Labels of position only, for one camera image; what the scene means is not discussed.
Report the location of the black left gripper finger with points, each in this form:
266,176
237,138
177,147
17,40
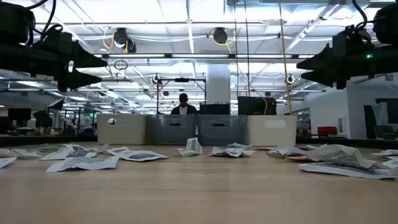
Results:
77,80
82,59

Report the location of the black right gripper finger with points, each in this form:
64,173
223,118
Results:
321,62
326,77

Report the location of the white packet with grey print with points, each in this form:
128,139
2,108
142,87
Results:
143,155
391,164
82,164
116,150
231,152
316,147
70,153
289,151
241,145
6,162
345,165

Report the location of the green printed bandage strip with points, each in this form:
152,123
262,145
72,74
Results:
34,152

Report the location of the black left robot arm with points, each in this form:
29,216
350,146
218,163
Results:
15,21

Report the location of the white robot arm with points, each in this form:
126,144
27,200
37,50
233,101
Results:
76,124

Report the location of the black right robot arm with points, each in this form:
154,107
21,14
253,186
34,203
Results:
387,25

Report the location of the black softbox lamp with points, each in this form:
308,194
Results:
56,104
43,119

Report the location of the red tool cart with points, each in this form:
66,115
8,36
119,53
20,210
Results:
327,130

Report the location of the black computer monitor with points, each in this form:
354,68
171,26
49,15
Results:
19,114

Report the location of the white plastic bin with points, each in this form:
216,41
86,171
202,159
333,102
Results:
124,132
272,135

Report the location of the black equipment crate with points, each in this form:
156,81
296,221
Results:
255,106

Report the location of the white packet with red print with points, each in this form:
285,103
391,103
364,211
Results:
297,158

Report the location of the white packet with blue print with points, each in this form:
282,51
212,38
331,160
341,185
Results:
387,152

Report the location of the plain white pad packet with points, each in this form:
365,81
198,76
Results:
4,152

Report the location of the grey plastic bin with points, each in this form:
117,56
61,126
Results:
171,135
222,135

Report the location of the person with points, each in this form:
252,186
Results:
183,109

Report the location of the black equipment box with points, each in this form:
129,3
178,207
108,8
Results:
214,109

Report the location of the long linear ceiling light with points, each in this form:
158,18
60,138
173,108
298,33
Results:
199,56

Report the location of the folded green printed packet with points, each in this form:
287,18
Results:
192,147

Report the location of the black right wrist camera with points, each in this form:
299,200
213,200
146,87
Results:
351,42

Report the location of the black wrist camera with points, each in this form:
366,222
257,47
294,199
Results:
351,42
53,42

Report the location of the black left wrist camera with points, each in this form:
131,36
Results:
53,42

